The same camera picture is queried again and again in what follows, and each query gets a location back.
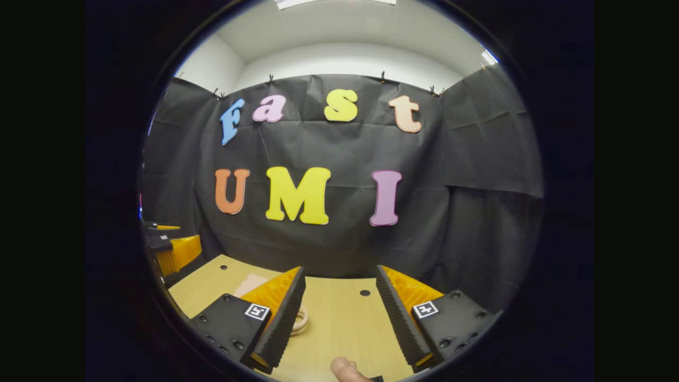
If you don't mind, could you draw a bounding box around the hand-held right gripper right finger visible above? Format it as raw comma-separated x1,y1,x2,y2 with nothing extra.
376,265,498,375

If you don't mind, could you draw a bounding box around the black backdrop cloth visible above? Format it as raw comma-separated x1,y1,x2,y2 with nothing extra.
139,64,544,314

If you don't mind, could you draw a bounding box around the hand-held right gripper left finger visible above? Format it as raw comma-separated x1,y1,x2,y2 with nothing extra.
188,266,307,374

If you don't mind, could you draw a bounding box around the pink suitcase with black lining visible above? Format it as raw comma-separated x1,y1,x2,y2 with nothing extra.
232,273,309,336

